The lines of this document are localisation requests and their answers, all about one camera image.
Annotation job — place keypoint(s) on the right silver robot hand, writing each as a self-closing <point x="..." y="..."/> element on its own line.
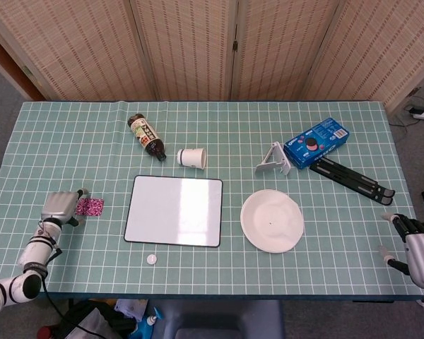
<point x="422" y="257"/>

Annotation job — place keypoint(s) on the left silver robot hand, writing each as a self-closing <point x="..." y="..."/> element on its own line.
<point x="58" y="206"/>

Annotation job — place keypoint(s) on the pink patterned rectangular patch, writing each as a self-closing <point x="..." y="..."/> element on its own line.
<point x="92" y="207"/>

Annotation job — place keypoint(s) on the small white round cap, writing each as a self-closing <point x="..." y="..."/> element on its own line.
<point x="151" y="259"/>

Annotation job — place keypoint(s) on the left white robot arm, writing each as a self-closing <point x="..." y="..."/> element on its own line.
<point x="39" y="247"/>

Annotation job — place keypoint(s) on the white board tablet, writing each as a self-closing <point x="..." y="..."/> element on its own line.
<point x="173" y="212"/>

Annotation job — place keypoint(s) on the green grid tablecloth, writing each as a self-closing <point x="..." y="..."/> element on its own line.
<point x="74" y="141"/>

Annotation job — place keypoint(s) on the black folding laptop stand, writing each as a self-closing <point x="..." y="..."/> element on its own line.
<point x="353" y="180"/>

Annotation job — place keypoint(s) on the dark tea bottle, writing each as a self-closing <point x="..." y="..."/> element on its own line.
<point x="146" y="136"/>

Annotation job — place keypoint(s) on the grey plastic bag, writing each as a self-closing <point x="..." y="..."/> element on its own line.
<point x="88" y="325"/>

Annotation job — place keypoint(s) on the white crumpled cloth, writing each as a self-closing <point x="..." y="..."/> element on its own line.
<point x="130" y="308"/>

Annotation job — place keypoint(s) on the red round cap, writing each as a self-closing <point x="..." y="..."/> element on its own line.
<point x="44" y="332"/>

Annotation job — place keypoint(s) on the black bag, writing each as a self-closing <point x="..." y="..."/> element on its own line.
<point x="120" y="321"/>

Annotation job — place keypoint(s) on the white paper cup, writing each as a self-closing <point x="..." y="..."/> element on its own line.
<point x="192" y="157"/>

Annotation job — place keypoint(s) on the blue white spray bottle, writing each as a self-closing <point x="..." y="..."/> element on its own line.
<point x="146" y="323"/>

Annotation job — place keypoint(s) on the white paper plate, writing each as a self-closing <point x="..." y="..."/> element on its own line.
<point x="272" y="220"/>

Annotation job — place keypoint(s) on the blue Oreo cookie box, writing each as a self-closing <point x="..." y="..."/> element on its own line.
<point x="316" y="144"/>

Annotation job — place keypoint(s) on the white folding phone stand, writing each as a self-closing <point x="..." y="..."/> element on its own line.
<point x="284" y="164"/>

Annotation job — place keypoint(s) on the grey blue chair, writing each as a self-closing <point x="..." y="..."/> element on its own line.
<point x="219" y="318"/>

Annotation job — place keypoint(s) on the bamboo folding screen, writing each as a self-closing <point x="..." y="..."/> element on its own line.
<point x="191" y="49"/>

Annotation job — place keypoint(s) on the brown wooden door frame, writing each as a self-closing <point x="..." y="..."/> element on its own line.
<point x="7" y="63"/>

